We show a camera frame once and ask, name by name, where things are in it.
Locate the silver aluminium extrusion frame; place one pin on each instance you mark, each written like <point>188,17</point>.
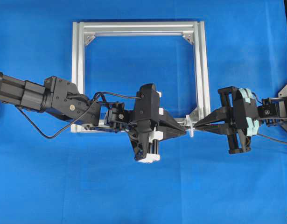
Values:
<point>83,33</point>

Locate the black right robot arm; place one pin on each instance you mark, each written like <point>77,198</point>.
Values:
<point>272,112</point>

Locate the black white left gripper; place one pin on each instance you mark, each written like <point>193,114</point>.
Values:
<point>143,132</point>

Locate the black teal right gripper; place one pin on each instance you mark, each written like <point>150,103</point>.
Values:
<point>239,113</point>

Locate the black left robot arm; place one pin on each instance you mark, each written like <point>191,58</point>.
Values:
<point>61,99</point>

